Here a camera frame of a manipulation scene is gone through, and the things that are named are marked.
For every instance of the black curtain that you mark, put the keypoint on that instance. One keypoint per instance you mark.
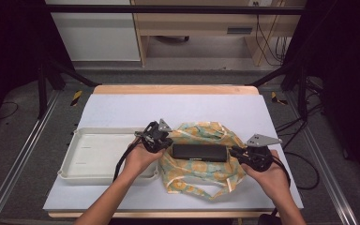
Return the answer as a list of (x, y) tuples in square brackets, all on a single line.
[(9, 47), (347, 78)]

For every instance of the white plastic tray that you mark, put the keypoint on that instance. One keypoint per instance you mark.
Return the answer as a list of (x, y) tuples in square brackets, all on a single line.
[(103, 153)]

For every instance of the person's right hand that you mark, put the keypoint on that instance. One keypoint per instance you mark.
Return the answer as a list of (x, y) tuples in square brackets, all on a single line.
[(270, 181)]

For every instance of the person's left hand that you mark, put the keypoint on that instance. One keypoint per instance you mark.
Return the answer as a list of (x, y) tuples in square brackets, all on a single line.
[(139, 161)]

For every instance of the wooden desk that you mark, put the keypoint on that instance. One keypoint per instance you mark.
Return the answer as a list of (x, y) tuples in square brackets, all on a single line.
[(193, 25)]

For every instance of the aluminium floor rail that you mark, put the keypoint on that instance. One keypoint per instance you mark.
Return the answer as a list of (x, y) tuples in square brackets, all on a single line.
[(325, 162), (18, 159)]

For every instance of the white table cover sheet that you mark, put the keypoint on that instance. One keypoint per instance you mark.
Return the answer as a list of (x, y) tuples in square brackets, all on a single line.
[(184, 109)]

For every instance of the white cabinet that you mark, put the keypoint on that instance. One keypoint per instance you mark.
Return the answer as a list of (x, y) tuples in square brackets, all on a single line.
[(100, 34)]

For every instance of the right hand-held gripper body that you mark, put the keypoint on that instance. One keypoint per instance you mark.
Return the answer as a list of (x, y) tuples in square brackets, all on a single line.
[(258, 154)]

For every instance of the black horizontal frame bar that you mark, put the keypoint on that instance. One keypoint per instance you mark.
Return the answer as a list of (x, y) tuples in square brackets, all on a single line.
[(168, 9)]

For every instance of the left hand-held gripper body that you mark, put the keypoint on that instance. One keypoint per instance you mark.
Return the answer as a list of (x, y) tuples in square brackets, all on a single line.
[(154, 136)]

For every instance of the long black box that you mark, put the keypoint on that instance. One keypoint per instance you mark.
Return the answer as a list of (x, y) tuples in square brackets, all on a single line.
[(199, 152)]

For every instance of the lemon print cloth bag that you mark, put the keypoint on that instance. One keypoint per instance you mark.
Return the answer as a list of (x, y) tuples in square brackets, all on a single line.
[(200, 173)]

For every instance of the black metal stand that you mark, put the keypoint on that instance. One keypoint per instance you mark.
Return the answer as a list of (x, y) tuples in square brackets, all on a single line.
[(43, 90), (301, 90)]

